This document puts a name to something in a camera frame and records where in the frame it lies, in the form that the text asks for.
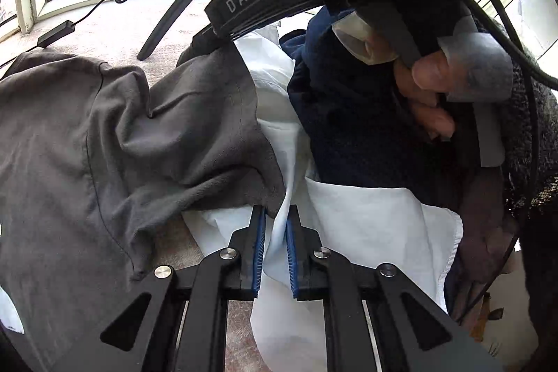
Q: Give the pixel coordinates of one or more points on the person's right hand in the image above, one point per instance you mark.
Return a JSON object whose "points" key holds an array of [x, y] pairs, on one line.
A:
{"points": [[431, 75]]}

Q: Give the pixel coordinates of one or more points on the pink plaid table cloth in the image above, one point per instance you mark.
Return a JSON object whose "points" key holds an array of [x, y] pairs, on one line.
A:
{"points": [[174, 241]]}

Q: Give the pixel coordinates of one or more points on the person's right forearm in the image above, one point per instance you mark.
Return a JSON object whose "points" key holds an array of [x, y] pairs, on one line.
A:
{"points": [[538, 145]]}

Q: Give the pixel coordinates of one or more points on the navy garment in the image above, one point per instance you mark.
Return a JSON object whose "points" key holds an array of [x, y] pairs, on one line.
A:
{"points": [[348, 128]]}

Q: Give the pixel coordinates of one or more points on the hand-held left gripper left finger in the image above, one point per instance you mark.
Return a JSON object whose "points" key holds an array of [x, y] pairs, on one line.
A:
{"points": [[259, 254]]}

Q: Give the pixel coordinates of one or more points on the white shirt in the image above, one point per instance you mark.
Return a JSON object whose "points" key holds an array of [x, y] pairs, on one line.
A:
{"points": [[370, 224]]}

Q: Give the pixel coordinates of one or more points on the grey flower print t-shirt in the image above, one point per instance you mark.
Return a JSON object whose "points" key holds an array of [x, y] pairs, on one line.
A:
{"points": [[87, 136]]}

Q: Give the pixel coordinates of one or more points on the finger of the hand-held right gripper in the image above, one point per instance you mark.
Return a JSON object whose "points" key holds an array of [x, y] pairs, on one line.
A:
{"points": [[205, 41]]}

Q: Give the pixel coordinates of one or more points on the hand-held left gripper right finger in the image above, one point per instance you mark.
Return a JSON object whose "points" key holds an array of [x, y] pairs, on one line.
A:
{"points": [[291, 258]]}

